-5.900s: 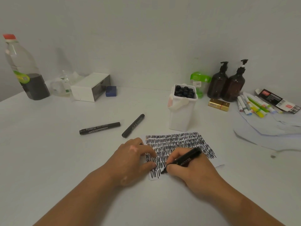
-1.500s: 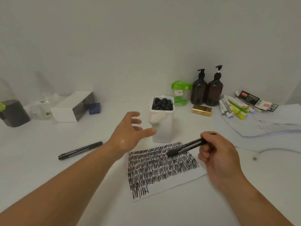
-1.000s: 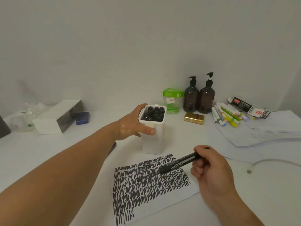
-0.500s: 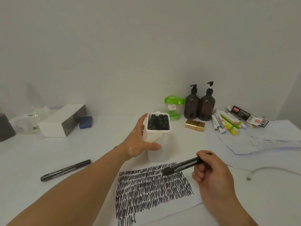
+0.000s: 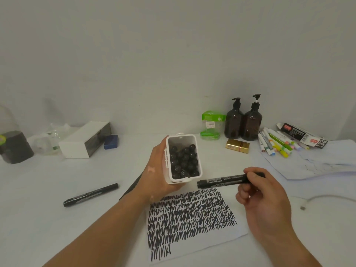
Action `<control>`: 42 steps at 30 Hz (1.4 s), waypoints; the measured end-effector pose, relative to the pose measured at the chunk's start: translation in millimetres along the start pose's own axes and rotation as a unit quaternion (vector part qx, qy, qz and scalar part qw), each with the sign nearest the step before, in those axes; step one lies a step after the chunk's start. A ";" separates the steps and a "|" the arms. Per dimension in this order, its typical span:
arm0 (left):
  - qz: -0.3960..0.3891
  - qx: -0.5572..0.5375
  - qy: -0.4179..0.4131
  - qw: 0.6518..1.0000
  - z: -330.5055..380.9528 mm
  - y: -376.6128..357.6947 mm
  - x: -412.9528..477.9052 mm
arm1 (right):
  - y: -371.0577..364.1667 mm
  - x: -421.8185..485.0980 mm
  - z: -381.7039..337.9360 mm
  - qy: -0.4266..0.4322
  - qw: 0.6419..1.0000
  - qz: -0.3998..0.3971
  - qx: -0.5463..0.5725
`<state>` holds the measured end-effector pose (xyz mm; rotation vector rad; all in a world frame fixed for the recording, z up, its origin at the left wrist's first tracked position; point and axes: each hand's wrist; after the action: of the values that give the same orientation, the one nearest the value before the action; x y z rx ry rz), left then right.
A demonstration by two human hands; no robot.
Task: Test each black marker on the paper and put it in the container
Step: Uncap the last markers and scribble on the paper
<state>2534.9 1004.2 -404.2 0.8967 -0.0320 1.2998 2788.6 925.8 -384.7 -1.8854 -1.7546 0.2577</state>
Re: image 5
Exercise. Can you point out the person's right hand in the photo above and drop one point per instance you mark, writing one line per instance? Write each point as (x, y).
(267, 208)

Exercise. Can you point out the person's left hand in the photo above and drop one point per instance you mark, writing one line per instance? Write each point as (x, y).
(154, 175)

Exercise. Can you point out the bundle of black markers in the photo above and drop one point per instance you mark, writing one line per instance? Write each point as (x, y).
(185, 162)

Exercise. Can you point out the white paper with black scribbles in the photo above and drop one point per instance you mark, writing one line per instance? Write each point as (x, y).
(194, 216)

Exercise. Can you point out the thin black marker pen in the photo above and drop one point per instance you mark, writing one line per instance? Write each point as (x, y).
(91, 194)

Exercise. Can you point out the person's left forearm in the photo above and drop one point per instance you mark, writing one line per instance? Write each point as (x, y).
(94, 236)

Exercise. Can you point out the small blue box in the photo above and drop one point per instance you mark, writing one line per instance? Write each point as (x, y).
(111, 142)

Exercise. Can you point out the bunch of pastel highlighter pens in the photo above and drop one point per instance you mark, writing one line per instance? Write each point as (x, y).
(278, 144)

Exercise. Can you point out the pile of loose white sheets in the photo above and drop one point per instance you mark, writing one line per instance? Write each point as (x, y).
(319, 164)

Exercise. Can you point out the small gold box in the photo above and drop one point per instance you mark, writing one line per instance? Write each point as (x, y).
(237, 145)

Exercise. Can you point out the brown pump bottle white neck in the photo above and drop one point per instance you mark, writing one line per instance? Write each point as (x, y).
(251, 127)

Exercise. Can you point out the black and red cardboard box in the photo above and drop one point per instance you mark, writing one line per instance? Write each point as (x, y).
(297, 132)

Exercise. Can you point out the clear jar with green lid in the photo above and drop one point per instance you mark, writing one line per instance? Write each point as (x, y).
(212, 116)

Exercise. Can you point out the white box with grey front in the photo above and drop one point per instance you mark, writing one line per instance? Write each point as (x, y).
(72, 144)

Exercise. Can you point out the clear bottle with dark liquid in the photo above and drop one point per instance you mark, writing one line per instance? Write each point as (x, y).
(16, 147)

